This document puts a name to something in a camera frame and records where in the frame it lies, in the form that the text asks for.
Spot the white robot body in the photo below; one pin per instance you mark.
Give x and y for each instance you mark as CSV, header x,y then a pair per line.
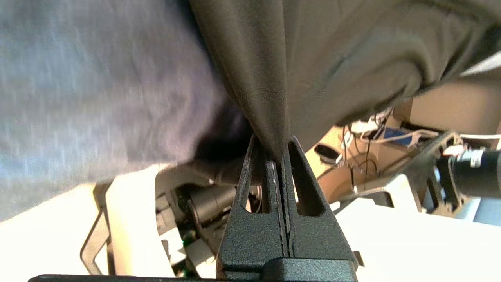
x,y
391,243

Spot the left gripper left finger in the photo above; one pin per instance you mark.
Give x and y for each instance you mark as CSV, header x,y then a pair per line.
x,y
250,239

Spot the blue bed sheet mattress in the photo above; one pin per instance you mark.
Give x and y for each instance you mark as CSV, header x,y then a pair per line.
x,y
98,98

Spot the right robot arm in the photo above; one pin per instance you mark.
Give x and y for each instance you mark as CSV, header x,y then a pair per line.
x,y
477,174

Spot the small black oval device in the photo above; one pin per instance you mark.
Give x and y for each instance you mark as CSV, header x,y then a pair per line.
x,y
327,153

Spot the black printed t-shirt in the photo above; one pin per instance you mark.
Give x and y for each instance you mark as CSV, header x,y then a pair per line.
x,y
332,58

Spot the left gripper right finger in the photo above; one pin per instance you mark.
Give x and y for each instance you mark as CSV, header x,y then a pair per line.
x,y
317,239

